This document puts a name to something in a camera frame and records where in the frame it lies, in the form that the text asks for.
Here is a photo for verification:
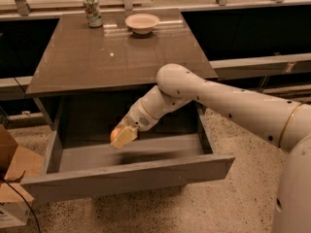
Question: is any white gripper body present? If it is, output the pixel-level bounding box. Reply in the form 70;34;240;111
119;101;158;131

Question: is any orange fruit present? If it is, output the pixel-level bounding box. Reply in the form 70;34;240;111
110;128;120;142

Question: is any black cable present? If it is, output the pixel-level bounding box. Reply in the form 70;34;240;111
0;175;43;233

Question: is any grey cabinet with glossy top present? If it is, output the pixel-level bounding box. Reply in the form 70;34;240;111
26;9;218;126

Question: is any green soda can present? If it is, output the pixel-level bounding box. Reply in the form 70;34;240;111
84;0;102;28

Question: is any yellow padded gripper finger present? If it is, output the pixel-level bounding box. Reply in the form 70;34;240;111
110;124;137;150

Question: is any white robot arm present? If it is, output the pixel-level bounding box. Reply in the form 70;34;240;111
110;64;311;233

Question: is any white ceramic bowl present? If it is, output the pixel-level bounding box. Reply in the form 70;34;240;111
125;14;159;35

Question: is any brown cardboard box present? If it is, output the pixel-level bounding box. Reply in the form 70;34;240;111
0;125;44;228

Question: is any open grey top drawer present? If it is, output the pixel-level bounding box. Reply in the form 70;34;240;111
21;94;234;204

